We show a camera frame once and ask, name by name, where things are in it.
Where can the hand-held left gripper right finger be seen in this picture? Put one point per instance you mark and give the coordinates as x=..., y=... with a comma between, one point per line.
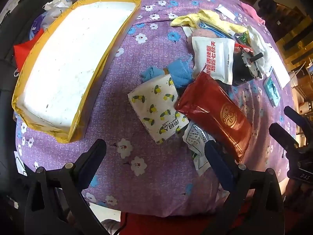
x=217, y=164

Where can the white paper card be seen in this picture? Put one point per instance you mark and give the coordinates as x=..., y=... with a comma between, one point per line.
x=20, y=164

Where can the dark wooden shelf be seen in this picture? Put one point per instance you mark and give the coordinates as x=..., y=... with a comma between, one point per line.
x=293, y=29

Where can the blue packet clear wrap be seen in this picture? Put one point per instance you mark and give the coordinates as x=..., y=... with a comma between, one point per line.
x=211, y=29

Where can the purple bag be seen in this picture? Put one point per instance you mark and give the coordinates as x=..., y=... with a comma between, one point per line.
x=36, y=28

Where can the teal tissue pack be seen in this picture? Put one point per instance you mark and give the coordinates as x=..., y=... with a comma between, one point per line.
x=271, y=91

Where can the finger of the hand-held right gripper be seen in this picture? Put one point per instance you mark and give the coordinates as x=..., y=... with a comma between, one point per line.
x=281, y=133
x=294, y=115

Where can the blue cloth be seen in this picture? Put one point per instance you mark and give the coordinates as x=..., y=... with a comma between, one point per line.
x=179, y=69

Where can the white knit glove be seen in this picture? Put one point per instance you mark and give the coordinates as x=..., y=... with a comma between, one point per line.
x=258, y=41

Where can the yellow cloth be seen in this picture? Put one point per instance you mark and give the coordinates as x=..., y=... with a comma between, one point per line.
x=210, y=17

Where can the purple floral tablecloth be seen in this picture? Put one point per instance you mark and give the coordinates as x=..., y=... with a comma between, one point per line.
x=151, y=188

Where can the white paper sheet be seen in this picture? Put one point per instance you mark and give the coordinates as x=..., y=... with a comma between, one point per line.
x=280, y=73

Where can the white sachet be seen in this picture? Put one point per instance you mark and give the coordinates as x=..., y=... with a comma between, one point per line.
x=226, y=11

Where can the red fabric bag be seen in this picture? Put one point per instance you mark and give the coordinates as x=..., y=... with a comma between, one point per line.
x=23, y=51

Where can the pink knit cloth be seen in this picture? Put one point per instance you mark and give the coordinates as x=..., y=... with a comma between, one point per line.
x=200, y=33

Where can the yellow cardboard storage box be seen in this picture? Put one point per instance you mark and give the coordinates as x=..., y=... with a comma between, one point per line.
x=68, y=61

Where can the lemon print tissue pack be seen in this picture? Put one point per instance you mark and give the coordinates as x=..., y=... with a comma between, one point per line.
x=156, y=105

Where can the black leather sofa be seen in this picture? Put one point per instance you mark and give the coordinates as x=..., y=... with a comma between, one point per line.
x=7, y=83

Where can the white snack packet red print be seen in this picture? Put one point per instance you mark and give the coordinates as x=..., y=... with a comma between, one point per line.
x=210, y=58

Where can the white printed plastic packet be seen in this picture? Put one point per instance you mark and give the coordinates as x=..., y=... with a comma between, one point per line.
x=195, y=139

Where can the white plastic bag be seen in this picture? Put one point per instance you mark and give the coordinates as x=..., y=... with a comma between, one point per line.
x=55, y=8

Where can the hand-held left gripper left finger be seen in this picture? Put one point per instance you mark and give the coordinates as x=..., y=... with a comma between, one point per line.
x=89, y=166

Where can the person's red clothing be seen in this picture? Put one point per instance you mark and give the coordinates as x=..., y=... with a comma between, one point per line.
x=159, y=225

